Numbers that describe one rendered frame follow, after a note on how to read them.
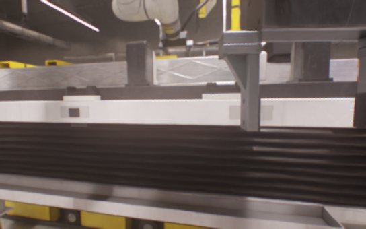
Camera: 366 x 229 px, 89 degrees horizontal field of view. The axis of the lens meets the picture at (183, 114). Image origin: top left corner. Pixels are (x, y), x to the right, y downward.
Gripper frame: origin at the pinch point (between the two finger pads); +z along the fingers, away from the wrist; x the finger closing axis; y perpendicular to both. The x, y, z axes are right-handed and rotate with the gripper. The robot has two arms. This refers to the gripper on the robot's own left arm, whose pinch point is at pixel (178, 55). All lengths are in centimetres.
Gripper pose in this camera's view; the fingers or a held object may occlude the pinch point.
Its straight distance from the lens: 110.2
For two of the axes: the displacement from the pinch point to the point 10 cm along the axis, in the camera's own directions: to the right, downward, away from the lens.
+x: 9.8, 0.1, -2.1
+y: -1.1, 8.6, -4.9
